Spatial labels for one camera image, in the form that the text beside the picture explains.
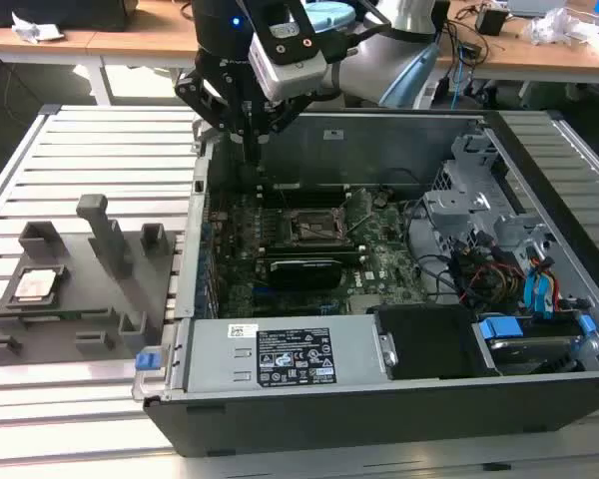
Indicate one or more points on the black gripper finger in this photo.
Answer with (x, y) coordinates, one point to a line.
(284, 112)
(189, 92)

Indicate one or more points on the silver CPU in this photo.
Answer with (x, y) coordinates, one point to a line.
(37, 285)

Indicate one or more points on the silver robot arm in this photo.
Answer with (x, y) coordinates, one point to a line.
(364, 70)

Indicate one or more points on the CPU socket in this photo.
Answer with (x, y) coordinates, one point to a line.
(307, 234)

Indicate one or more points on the metal locking lever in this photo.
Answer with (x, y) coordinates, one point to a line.
(283, 197)

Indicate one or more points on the wooden desk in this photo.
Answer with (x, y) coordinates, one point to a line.
(105, 42)
(529, 60)

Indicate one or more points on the round coin battery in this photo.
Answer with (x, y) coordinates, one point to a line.
(379, 200)

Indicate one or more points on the black bag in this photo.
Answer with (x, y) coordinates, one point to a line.
(55, 10)

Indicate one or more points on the black graphics card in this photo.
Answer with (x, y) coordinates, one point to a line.
(304, 274)

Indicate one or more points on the green motherboard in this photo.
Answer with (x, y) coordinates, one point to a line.
(394, 239)

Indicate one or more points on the crumpled white paper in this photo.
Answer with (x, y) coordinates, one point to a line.
(30, 27)

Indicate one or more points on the blue expansion slot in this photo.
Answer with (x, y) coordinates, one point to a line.
(260, 292)

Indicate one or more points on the silver metal drive cage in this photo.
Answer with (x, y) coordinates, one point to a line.
(454, 207)

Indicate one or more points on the silver chipset heatsink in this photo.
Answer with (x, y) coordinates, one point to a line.
(364, 304)

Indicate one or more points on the grey parts rack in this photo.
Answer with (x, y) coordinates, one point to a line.
(130, 294)

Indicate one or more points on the small black box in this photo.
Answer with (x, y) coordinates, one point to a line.
(491, 20)

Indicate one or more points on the silver power supply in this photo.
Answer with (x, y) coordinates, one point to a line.
(214, 359)

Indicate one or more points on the blue case latch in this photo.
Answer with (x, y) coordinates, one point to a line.
(147, 360)

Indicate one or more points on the black plastic shroud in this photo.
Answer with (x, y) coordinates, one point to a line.
(429, 344)

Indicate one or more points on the clear plastic bag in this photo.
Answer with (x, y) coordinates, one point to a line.
(554, 25)

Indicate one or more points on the hard disk blue carrier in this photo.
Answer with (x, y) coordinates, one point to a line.
(499, 330)

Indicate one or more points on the black PC case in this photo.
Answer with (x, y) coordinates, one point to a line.
(329, 424)

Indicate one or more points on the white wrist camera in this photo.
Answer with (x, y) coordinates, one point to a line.
(289, 82)

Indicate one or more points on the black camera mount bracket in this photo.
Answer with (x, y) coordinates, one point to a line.
(319, 25)

